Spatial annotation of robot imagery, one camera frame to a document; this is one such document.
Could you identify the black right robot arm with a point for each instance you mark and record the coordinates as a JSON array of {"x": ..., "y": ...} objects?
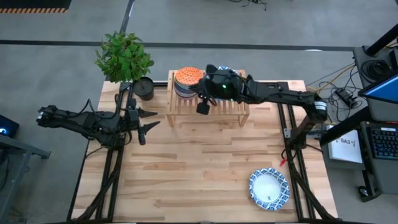
[{"x": 280, "y": 95}]

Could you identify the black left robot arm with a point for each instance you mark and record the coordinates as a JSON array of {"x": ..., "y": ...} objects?
[{"x": 77, "y": 121}]

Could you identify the dark grey side table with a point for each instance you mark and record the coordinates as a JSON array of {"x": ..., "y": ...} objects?
[{"x": 359, "y": 57}]

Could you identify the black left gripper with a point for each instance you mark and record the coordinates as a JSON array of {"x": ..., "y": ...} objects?
[{"x": 133, "y": 119}]

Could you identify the green plant in black pot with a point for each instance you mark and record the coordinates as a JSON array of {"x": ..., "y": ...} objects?
[{"x": 122, "y": 57}]

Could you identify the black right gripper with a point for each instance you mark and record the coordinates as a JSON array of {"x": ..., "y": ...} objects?
[{"x": 224, "y": 85}]

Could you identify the small red clip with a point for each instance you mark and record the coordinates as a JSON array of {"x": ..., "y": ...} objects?
[{"x": 283, "y": 162}]

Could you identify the white paper sheet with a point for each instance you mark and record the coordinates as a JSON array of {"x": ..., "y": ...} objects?
[{"x": 345, "y": 152}]

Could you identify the black box with blue light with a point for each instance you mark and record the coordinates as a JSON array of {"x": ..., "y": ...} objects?
[{"x": 9, "y": 124}]

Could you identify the monitor with blue screen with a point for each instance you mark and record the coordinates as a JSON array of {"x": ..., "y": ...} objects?
[{"x": 384, "y": 90}]

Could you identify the grey metal stand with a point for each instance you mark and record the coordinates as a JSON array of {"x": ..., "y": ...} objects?
[{"x": 18, "y": 146}]

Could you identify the black stand pole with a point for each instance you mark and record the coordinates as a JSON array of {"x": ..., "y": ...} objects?
[{"x": 382, "y": 40}]

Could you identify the dark grey equipment cart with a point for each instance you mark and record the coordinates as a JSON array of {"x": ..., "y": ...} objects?
[{"x": 385, "y": 177}]

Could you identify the black mat hazard striped edge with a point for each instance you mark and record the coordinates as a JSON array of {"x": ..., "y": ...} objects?
[{"x": 31, "y": 3}]

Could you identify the black power adapter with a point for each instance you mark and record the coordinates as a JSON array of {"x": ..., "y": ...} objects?
[{"x": 344, "y": 96}]

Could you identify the orange and blue ceramic bowl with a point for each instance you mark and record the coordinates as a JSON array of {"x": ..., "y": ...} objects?
[{"x": 188, "y": 75}]

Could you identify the black backlit keyboard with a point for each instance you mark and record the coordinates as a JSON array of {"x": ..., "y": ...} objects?
[{"x": 385, "y": 143}]

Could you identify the slatted wooden shelf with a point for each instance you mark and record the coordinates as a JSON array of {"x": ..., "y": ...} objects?
[{"x": 224, "y": 116}]

